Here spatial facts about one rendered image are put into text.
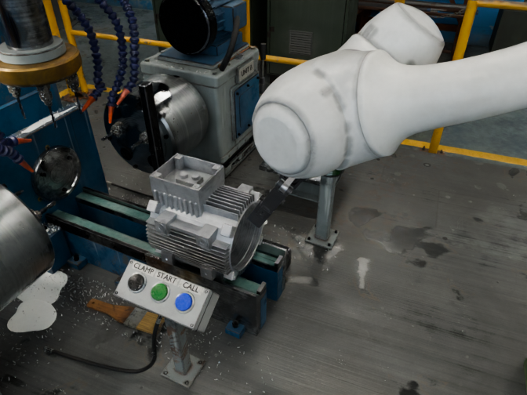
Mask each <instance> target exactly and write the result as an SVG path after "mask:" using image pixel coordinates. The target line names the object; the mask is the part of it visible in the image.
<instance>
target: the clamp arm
mask: <svg viewBox="0 0 527 395"><path fill-rule="evenodd" d="M138 87H139V91H138V92H139V96H140V99H141V104H142V109H143V113H144V121H145V126H146V130H147V138H148V143H149V152H151V160H152V165H153V169H154V171H155V170H157V169H158V168H159V167H161V166H162V165H163V164H164V163H165V159H164V154H163V148H162V139H161V134H160V128H159V123H158V115H157V109H156V104H155V99H154V90H153V85H152V82H147V81H145V82H143V83H141V84H139V85H138Z"/></svg>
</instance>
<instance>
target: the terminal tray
mask: <svg viewBox="0 0 527 395"><path fill-rule="evenodd" d="M178 155H179V156H180V157H179V158H177V157H176V156H178ZM215 166H218V168H217V169H215V168H214V167H215ZM155 173H159V175H158V176H156V175H155ZM149 179H150V183H151V190H152V192H153V197H154V200H155V201H159V202H161V206H163V205H165V207H166V208H168V207H170V208H171V210H173V209H175V210H176V212H177V211H178V210H180V212H181V213H183V212H185V214H186V215H187V214H188V213H190V214H191V216H193V215H195V217H196V218H198V217H199V216H200V217H202V214H203V212H204V204H206V200H207V201H208V198H209V197H210V196H211V195H210V194H213V192H215V190H217V187H218V188H220V187H221V186H225V184H224V181H225V178H224V166H223V165H218V164H215V163H212V162H209V161H203V160H201V159H197V158H193V157H189V156H186V155H183V154H178V153H176V154H175V155H174V156H172V157H171V158H170V159H169V160H168V161H167V162H166V163H164V164H163V165H162V166H161V167H159V168H158V169H157V170H155V171H154V172H153V173H152V174H150V175H149ZM195 185H198V187H194V186H195Z"/></svg>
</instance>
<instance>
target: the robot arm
mask: <svg viewBox="0 0 527 395"><path fill-rule="evenodd" d="M444 45H445V42H444V39H443V37H442V34H441V32H440V30H439V29H438V26H437V25H436V24H435V22H434V21H433V20H432V19H431V18H430V17H429V16H428V15H427V14H426V13H424V12H422V11H421V10H419V9H417V8H415V7H412V6H410V5H406V4H403V3H400V2H397V3H394V4H393V5H391V6H389V7H387V8H386V9H385V10H383V11H382V12H380V13H379V14H377V15H376V16H374V17H373V18H372V19H371V20H370V21H369V22H368V23H367V24H365V26H364V27H363V28H362V29H361V30H360V31H359V32H358V33H357V34H354V35H352V36H351V37H350V38H349V39H348V40H347V41H346V43H345V44H344V45H342V46H341V47H340V48H339V49H338V50H337V51H335V52H332V53H329V54H325V55H323V56H319V57H316V58H314V59H312V60H308V61H307V62H304V63H302V64H300V65H298V66H296V67H294V68H292V69H291V70H289V71H287V72H285V73H284V74H282V75H281V76H279V77H278V78H277V79H276V80H275V81H273V82H272V83H271V85H270V86H269V87H268V88H267V89H266V90H265V92H264V93H263V95H262V96H261V97H260V99H259V101H258V103H257V105H256V107H255V110H254V112H253V118H252V124H253V138H254V142H255V144H256V149H257V150H258V152H259V154H260V156H261V157H262V159H264V160H265V161H266V163H267V164H268V165H269V166H270V167H271V168H272V169H273V170H275V171H276V172H277V173H279V174H281V175H280V176H279V179H280V180H279V181H278V182H276V184H275V186H274V188H273V189H271V190H270V192H269V194H268V193H266V195H265V196H264V195H262V196H261V197H260V198H259V199H260V203H259V204H258V205H257V206H256V207H255V208H254V209H253V211H252V212H251V213H250V214H249V216H248V217H247V219H248V220H249V221H250V222H251V223H253V224H254V225H255V226H257V227H258V228H260V227H261V226H262V225H263V224H264V222H265V221H266V220H267V219H268V218H269V217H270V215H271V214H272V213H273V212H274V210H275V209H276V208H277V207H278V206H279V205H280V204H283V203H284V202H285V201H286V199H285V198H286V197H287V196H288V195H289V194H291V193H292V192H293V190H295V189H296V188H297V187H298V186H299V185H300V184H301V183H302V182H303V181H305V180H306V179H307V178H314V177H319V176H323V175H326V174H328V173H330V172H332V171H333V170H335V169H336V170H343V169H346V168H348V167H351V166H353V165H357V164H360V163H363V162H366V161H371V160H373V159H377V158H381V157H386V156H391V155H392V154H393V153H394V152H395V151H396V150H397V149H398V147H399V145H400V144H401V143H402V141H403V140H405V139H406V138H407V137H409V136H411V135H414V134H417V133H419V132H424V131H428V130H432V129H439V128H442V127H446V126H450V125H458V124H462V123H465V122H469V121H476V120H479V119H483V118H489V117H492V116H497V115H500V114H506V113H509V112H512V111H517V110H521V109H524V108H527V42H523V43H521V44H518V45H513V46H511V47H508V48H505V49H500V50H496V51H494V52H490V53H485V54H481V55H478V56H472V57H468V58H465V59H461V60H454V61H449V62H444V63H437V62H438V59H439V57H440V55H441V53H442V50H443V48H444Z"/></svg>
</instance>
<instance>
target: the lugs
mask: <svg viewBox="0 0 527 395"><path fill-rule="evenodd" d="M251 194H254V198H255V201H258V202H260V199H259V198H260V197H261V196H262V194H261V193H260V192H256V191H254V190H251ZM160 209H161V202H159V201H155V200H151V199H150V201H149V203H148V205H147V211H149V212H153V213H157V214H159V212H160ZM235 230H236V226H232V225H229V224H226V223H224V224H223V226H222V229H221V231H220V235H221V236H224V237H228V238H231V239H232V238H233V236H234V232H235ZM263 237H264V236H263V235H261V236H260V241H259V244H258V245H261V242H262V240H263ZM237 276H238V272H235V271H234V272H233V271H231V272H230V273H229V274H228V276H227V275H225V274H224V278H226V279H228V280H231V281H235V280H236V278H237Z"/></svg>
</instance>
